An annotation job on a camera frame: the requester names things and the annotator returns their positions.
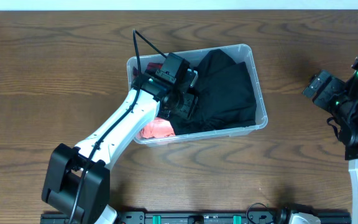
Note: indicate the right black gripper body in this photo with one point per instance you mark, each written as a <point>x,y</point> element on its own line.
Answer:
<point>337,98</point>

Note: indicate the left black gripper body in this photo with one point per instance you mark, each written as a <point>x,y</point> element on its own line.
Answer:
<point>185,106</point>

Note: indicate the pink printed t-shirt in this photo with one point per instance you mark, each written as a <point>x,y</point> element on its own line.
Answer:
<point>158,128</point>

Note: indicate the red navy plaid shirt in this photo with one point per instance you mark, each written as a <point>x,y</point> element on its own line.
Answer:
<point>151,69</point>

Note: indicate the black garment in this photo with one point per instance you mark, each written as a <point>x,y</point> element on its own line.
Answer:
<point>225,97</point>

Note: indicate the clear plastic storage bin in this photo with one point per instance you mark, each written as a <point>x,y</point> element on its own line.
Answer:
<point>239,53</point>

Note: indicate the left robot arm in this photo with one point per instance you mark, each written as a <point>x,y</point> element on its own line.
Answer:
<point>77,182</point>

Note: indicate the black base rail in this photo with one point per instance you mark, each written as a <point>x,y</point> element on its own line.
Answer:
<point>191,218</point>

